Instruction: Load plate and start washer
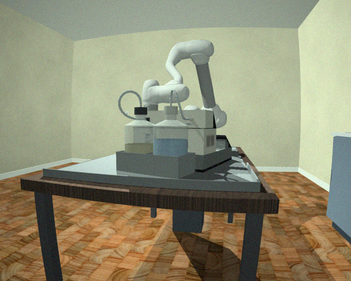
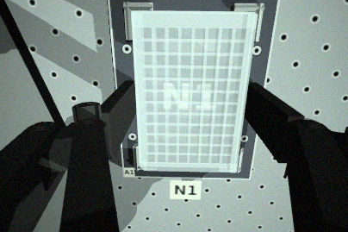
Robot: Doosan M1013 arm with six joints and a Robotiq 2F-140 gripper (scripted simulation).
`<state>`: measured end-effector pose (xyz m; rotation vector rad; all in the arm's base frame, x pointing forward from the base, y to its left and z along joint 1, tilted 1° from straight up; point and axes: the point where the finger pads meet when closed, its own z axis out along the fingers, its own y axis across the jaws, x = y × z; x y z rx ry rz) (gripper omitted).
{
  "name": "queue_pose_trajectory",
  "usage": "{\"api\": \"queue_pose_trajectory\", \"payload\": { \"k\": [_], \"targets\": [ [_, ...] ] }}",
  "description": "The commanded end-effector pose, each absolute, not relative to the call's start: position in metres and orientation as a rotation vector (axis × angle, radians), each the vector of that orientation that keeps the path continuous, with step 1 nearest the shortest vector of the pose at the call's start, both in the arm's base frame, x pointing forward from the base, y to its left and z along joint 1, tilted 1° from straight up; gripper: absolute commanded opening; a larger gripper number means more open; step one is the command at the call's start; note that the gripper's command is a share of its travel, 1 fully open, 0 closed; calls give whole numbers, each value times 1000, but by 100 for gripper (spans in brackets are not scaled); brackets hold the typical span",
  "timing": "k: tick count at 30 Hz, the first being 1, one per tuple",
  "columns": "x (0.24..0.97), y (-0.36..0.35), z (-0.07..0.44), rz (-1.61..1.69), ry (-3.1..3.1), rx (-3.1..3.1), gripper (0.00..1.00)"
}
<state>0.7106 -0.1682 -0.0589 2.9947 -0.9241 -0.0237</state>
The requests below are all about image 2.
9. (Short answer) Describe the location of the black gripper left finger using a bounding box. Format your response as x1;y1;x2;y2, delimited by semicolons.
0;80;136;232

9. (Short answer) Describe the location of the white label with text n1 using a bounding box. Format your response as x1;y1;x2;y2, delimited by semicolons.
170;180;202;199

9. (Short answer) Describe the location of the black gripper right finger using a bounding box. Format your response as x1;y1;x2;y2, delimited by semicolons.
244;82;348;232

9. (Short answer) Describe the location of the white multiwell plate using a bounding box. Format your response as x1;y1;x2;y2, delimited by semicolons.
131;10;258;172

